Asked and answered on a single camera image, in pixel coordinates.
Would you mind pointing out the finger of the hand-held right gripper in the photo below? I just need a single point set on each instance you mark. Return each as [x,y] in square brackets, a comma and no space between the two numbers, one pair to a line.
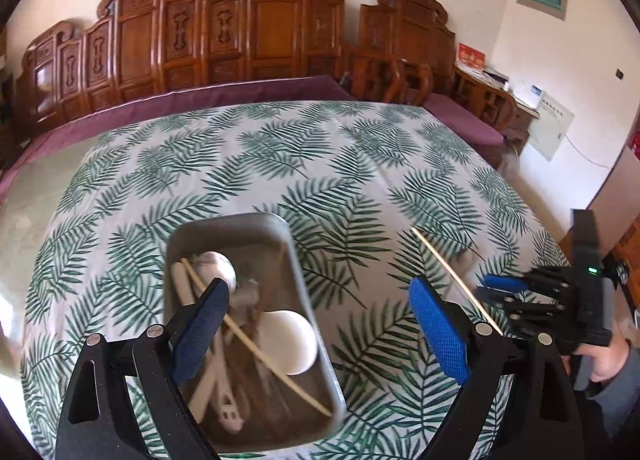
[505,283]
[540,317]

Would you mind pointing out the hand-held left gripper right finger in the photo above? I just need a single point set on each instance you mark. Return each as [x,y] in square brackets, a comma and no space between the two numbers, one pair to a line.
[440,330]

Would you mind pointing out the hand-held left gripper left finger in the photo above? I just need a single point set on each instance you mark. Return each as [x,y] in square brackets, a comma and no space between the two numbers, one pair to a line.
[200,335]

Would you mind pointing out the wooden chopstick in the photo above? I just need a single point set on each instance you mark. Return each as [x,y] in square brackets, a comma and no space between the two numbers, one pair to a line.
[270,362]
[450,272]

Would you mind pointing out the metal spoon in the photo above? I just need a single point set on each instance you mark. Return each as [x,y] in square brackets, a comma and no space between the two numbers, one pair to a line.
[220,267]

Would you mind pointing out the small white spoon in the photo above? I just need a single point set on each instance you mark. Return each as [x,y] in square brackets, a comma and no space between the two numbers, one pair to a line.
[231,412]

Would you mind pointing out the white rice paddle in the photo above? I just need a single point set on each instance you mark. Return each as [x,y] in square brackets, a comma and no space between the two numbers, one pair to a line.
[292,342]

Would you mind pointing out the grey metal tray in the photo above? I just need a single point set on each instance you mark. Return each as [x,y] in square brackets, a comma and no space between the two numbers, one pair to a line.
[280,425]

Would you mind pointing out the person's right forearm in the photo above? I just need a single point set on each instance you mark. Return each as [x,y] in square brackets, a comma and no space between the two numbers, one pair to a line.
[620,415]

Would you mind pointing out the person's right hand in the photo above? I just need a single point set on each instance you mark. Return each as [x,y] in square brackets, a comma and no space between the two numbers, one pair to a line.
[610,360]

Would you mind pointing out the brown board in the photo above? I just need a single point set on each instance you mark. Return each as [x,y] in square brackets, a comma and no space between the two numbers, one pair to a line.
[612,195]

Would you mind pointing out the wooden side table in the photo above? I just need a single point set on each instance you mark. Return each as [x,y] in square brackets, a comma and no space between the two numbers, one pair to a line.
[522,123]

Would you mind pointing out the short purple seat cushion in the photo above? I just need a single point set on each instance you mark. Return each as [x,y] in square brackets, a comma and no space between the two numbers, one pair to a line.
[465,118]

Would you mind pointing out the carved wooden armchair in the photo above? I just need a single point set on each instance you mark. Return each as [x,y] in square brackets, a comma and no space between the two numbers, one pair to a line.
[487,100]

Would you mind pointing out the white and blue box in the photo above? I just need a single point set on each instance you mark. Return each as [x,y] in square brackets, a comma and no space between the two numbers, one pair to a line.
[527,94]

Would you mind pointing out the leaf print tablecloth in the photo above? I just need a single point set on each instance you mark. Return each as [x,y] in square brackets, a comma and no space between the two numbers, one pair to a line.
[300,165]

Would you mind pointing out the stack of papers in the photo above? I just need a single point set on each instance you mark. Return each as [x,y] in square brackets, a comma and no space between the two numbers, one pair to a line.
[496,79]

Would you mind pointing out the red box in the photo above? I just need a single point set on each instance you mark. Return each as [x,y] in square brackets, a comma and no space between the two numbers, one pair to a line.
[471,57]

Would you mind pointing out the long purple seat cushion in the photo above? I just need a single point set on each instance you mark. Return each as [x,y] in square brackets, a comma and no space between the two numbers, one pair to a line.
[200,95]

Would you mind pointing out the short carved wooden bench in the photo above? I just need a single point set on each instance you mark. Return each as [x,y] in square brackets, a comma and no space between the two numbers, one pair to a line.
[400,45]

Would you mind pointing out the long carved wooden bench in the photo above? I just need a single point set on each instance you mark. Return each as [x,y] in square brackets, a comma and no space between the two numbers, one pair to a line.
[200,35]

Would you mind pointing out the white wall chart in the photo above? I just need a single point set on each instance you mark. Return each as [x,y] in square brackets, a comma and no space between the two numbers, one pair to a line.
[552,125]

